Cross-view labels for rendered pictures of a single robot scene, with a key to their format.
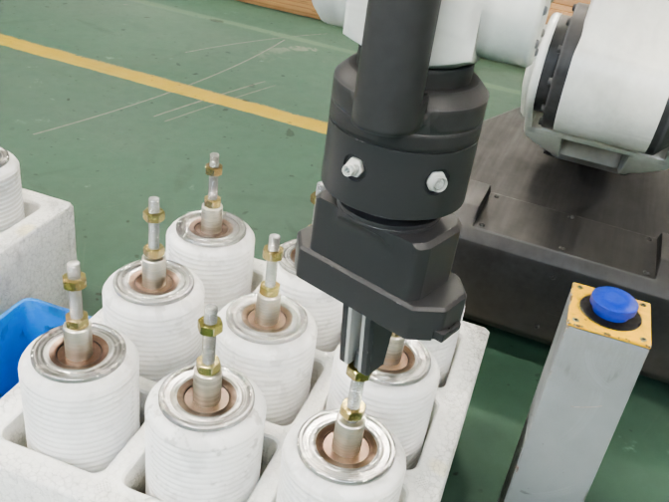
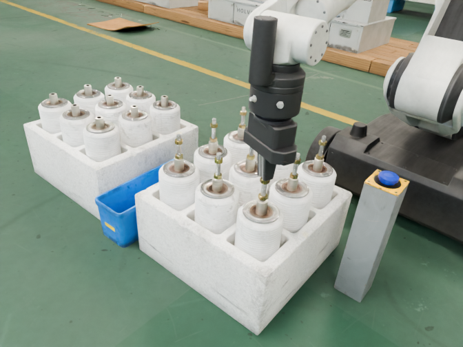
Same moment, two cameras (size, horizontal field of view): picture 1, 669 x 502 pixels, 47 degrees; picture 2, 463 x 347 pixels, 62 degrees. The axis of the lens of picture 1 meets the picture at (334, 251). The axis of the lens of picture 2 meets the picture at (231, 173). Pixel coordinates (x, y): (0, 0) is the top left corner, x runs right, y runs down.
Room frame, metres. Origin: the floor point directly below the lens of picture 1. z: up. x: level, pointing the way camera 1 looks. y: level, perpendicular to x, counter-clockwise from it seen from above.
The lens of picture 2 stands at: (-0.18, -0.20, 0.72)
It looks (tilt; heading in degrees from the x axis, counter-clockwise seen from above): 32 degrees down; 22
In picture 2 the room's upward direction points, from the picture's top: 4 degrees clockwise
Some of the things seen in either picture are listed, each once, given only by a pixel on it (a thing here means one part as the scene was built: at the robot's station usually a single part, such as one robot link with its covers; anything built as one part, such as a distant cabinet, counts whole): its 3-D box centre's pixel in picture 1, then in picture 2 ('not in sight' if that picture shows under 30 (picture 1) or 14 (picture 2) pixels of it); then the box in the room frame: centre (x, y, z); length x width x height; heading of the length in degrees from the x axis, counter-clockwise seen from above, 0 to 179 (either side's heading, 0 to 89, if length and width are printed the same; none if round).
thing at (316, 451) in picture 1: (345, 446); (260, 211); (0.42, -0.03, 0.25); 0.08 x 0.08 x 0.01
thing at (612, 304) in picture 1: (612, 307); (388, 179); (0.56, -0.25, 0.32); 0.04 x 0.04 x 0.02
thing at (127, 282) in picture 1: (153, 282); (213, 151); (0.60, 0.17, 0.25); 0.08 x 0.08 x 0.01
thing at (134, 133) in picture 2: not in sight; (136, 142); (0.68, 0.47, 0.16); 0.10 x 0.10 x 0.18
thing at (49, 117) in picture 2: not in sight; (59, 129); (0.63, 0.72, 0.16); 0.10 x 0.10 x 0.18
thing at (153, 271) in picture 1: (153, 271); (213, 146); (0.60, 0.17, 0.26); 0.02 x 0.02 x 0.03
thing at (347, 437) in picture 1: (348, 433); (261, 206); (0.42, -0.03, 0.26); 0.02 x 0.02 x 0.03
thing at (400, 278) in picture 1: (385, 212); (271, 118); (0.42, -0.03, 0.46); 0.13 x 0.10 x 0.12; 55
